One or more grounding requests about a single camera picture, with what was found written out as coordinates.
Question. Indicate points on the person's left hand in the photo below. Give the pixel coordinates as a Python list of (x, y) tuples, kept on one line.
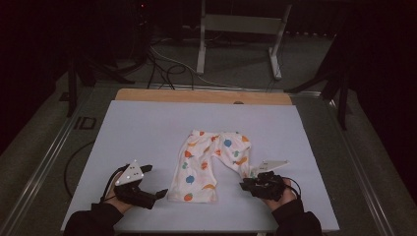
[(116, 200)]

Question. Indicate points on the aluminium floor rail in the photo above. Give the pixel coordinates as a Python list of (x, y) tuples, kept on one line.
[(364, 183), (209, 87), (42, 164)]

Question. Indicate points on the black tripod stand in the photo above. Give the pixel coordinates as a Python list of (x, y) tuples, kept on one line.
[(342, 105)]

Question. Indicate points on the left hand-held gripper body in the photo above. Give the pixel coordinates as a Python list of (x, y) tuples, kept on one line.
[(130, 175)]

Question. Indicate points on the person's right hand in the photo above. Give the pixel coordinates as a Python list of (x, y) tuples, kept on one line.
[(282, 204)]

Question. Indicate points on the white fruit-print pants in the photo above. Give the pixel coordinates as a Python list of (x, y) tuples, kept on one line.
[(200, 164)]

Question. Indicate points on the white metal stand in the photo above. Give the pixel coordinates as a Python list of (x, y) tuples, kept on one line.
[(241, 24)]

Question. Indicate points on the white table cover board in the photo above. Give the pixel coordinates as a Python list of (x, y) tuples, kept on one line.
[(147, 131)]

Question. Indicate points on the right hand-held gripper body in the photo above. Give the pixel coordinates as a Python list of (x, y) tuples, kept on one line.
[(268, 185)]

